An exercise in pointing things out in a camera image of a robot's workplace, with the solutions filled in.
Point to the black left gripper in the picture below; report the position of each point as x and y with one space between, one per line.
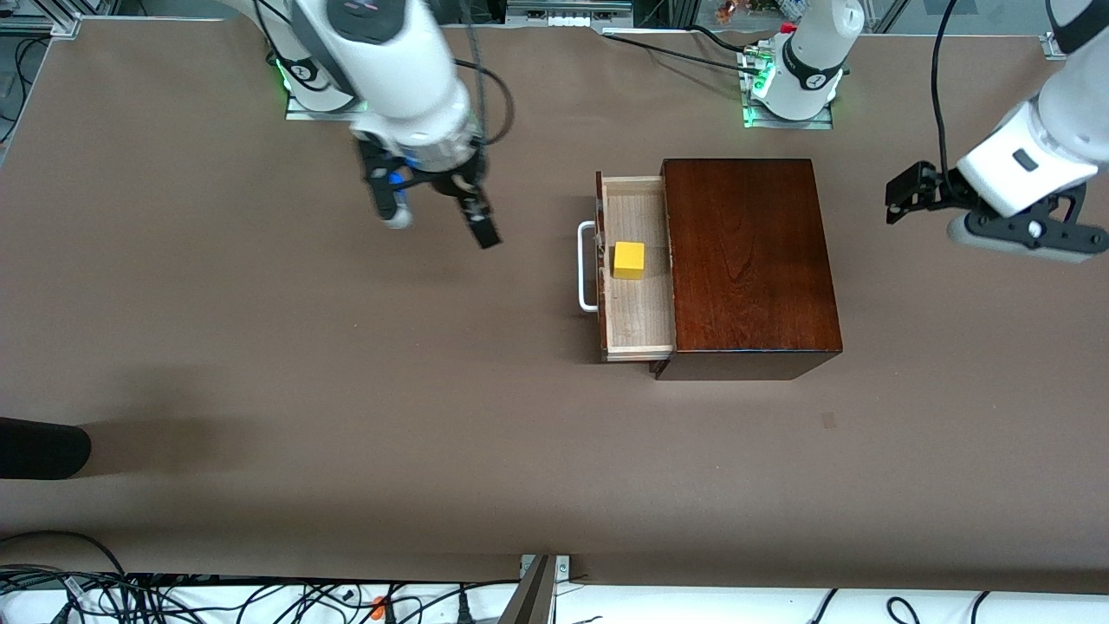
938 192

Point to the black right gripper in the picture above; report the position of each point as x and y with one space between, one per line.
451 184

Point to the yellow wooden block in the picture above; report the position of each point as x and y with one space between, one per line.
629 260

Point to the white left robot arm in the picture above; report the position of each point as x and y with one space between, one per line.
1057 130

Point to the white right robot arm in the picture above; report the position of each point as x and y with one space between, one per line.
390 69

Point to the dark brown wooden cabinet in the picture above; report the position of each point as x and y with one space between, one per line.
754 260

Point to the grey power strip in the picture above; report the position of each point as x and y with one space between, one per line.
567 13

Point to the dark metal bar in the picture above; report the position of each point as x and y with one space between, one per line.
530 598

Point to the black cylindrical object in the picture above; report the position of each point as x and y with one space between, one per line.
43 448

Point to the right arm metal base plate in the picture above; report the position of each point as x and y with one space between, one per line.
329 115

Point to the small metal table bracket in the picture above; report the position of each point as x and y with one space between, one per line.
563 568

